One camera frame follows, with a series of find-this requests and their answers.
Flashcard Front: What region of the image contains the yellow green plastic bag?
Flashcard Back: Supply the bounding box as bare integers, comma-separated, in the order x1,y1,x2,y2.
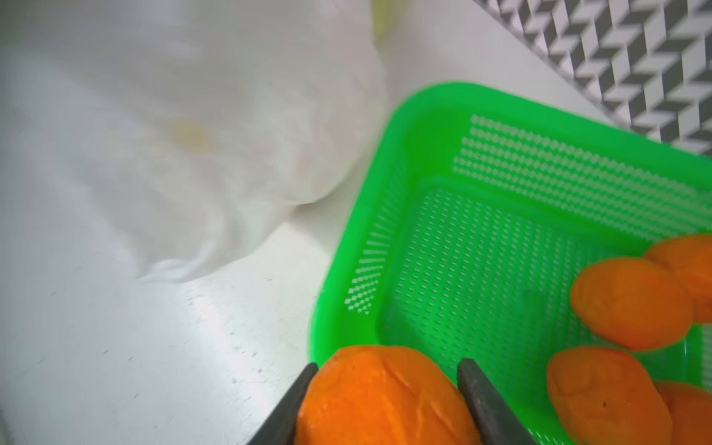
369,0,412,43

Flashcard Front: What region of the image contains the orange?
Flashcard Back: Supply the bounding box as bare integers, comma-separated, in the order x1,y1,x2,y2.
643,234,712,324
294,346,481,444
546,347,672,444
655,381,712,445
569,257,693,352

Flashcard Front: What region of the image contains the green plastic basket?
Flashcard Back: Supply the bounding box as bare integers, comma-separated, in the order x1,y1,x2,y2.
308,83,711,444

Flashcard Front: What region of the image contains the white plastic bag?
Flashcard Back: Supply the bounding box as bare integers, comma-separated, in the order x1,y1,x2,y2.
1,1,387,281

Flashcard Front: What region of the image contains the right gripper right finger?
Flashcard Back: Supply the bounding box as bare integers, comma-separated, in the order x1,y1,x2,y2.
456,358,537,445

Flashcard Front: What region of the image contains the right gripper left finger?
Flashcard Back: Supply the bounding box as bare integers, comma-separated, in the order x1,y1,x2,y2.
248,363,319,445

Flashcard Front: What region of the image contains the orange under finger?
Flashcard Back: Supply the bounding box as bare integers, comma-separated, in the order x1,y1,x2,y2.
546,347,672,444

